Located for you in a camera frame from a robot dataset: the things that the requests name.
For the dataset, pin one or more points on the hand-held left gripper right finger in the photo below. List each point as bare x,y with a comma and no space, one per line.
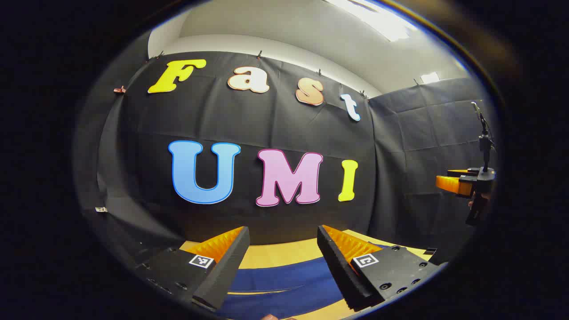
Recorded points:
333,262

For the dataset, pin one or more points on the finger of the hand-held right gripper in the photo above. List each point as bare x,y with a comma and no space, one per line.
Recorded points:
458,172
449,183

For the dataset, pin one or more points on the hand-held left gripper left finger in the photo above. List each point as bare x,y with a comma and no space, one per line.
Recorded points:
231,262

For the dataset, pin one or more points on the blue denim jeans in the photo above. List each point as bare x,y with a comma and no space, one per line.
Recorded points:
284,280

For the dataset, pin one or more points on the ceiling light panel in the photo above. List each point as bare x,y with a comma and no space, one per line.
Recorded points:
430,78
373,18

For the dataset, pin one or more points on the black backdrop cloth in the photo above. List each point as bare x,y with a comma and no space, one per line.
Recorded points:
275,115

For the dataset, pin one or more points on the small red clip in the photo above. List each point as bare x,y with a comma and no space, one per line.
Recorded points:
119,90

